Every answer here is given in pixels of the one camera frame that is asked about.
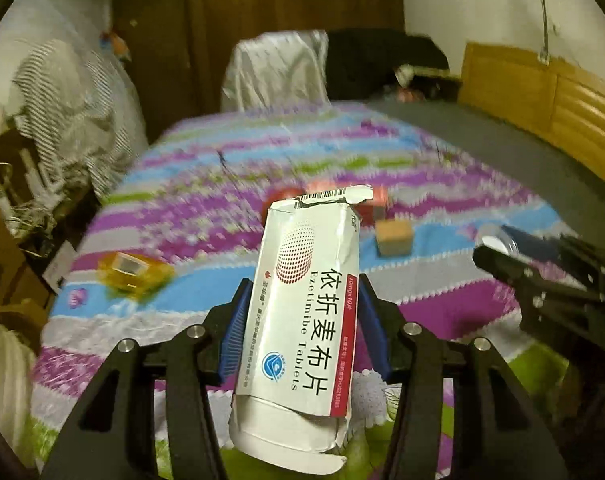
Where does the beige sponge block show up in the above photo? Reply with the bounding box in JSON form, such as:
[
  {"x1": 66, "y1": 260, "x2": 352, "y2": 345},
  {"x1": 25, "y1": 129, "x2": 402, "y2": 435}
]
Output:
[{"x1": 375, "y1": 219, "x2": 414, "y2": 257}]

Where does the white medicine tablet box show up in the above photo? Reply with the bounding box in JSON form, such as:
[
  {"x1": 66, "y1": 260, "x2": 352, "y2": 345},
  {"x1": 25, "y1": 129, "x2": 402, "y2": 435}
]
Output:
[{"x1": 229, "y1": 185, "x2": 373, "y2": 476}]

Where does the wooden headboard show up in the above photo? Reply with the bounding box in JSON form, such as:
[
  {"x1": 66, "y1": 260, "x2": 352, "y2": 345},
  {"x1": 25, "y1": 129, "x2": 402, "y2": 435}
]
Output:
[{"x1": 459, "y1": 42, "x2": 605, "y2": 182}]

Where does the pink cardboard box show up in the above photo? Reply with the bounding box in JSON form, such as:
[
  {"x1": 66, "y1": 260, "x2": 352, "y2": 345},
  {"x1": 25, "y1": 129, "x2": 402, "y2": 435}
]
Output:
[{"x1": 305, "y1": 180, "x2": 389, "y2": 226}]

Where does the yellow plastic wrapper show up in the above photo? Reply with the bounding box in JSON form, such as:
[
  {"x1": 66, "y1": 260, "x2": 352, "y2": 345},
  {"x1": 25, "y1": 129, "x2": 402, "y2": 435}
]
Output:
[{"x1": 97, "y1": 252, "x2": 176, "y2": 302}]

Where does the white product box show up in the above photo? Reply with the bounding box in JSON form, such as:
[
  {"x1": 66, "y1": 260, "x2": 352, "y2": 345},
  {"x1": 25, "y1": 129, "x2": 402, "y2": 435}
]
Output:
[{"x1": 42, "y1": 240, "x2": 77, "y2": 294}]

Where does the colourful striped bed sheet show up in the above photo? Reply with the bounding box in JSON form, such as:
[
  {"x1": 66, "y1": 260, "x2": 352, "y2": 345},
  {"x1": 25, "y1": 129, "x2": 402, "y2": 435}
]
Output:
[{"x1": 30, "y1": 103, "x2": 567, "y2": 465}]

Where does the black draped clothing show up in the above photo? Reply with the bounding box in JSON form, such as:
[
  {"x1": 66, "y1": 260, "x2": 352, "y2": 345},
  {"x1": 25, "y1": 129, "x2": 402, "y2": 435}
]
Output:
[{"x1": 325, "y1": 28, "x2": 449, "y2": 101}]

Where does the silver fabric covered chair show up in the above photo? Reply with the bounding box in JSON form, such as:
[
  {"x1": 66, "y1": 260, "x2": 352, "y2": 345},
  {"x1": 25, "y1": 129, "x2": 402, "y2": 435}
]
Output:
[{"x1": 221, "y1": 29, "x2": 329, "y2": 112}]

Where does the grey striped draped cloth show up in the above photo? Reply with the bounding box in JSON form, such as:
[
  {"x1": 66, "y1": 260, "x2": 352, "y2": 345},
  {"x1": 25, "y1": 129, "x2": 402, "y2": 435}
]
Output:
[{"x1": 8, "y1": 39, "x2": 148, "y2": 200}]

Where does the dark wooden wardrobe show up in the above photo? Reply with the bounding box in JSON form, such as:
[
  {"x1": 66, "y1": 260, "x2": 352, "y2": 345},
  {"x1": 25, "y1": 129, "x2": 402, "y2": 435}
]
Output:
[{"x1": 186, "y1": 0, "x2": 405, "y2": 114}]

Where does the dark wooden door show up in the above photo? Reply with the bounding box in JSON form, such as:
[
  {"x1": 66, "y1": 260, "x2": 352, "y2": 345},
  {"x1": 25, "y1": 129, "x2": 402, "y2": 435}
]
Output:
[{"x1": 112, "y1": 0, "x2": 198, "y2": 143}]

